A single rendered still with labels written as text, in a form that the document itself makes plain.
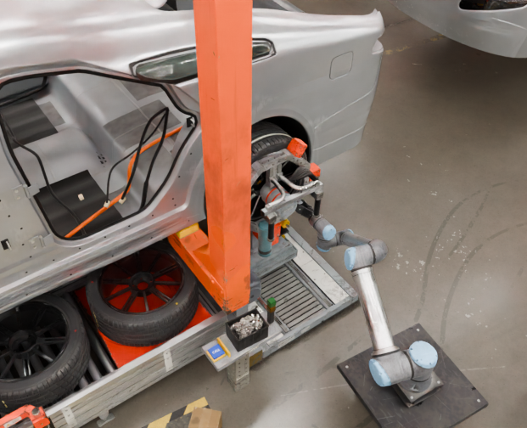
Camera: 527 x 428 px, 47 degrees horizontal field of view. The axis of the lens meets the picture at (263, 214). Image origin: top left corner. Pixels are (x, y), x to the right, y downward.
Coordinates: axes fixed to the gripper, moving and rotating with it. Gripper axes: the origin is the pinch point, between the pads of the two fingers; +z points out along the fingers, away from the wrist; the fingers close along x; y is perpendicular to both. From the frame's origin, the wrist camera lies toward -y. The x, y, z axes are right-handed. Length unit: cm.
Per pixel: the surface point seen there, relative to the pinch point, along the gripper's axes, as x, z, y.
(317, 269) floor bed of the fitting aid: -33, -22, 46
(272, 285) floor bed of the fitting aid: -58, -14, 24
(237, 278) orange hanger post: -39, -44, -64
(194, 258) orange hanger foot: -53, -10, -59
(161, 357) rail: -106, -36, -63
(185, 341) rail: -93, -36, -54
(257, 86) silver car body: 47, 8, -82
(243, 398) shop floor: -106, -69, -15
